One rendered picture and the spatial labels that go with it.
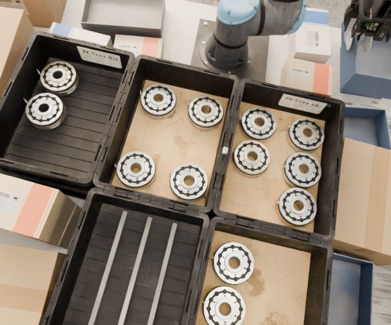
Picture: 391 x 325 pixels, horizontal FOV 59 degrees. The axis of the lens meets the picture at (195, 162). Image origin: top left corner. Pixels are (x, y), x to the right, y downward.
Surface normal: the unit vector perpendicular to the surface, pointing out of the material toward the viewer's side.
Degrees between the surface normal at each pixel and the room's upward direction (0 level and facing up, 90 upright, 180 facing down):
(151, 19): 0
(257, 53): 4
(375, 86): 90
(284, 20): 65
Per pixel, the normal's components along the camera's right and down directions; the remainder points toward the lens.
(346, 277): 0.06, -0.34
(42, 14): -0.09, 0.94
